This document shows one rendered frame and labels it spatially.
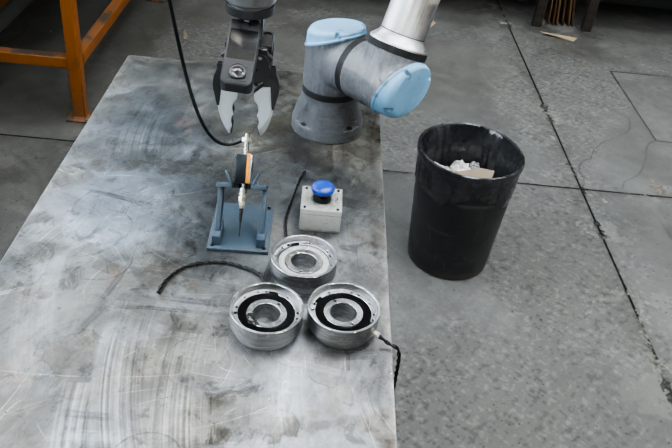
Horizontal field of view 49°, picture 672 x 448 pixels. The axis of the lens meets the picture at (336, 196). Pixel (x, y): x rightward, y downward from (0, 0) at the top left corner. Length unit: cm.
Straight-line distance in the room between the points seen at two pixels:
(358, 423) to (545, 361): 137
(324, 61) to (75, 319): 67
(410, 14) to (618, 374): 138
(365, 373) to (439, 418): 103
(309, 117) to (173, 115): 29
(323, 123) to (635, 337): 138
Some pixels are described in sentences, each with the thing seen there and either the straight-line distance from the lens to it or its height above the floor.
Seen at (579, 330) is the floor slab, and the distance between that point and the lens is 244.
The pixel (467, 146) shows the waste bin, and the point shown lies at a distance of 249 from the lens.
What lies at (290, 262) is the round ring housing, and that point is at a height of 83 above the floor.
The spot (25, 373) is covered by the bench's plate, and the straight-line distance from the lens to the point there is 106.
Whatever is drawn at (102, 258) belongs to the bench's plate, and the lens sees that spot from 121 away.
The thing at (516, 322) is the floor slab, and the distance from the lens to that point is 238.
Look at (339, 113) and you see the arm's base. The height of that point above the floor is 86.
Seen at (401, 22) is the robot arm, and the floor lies 108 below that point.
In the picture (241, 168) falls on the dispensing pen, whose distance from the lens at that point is 119.
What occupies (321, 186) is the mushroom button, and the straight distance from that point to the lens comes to 124.
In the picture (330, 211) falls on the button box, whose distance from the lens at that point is 123.
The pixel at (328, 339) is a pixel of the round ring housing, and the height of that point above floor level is 82.
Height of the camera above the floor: 157
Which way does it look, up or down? 35 degrees down
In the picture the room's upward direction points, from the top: 7 degrees clockwise
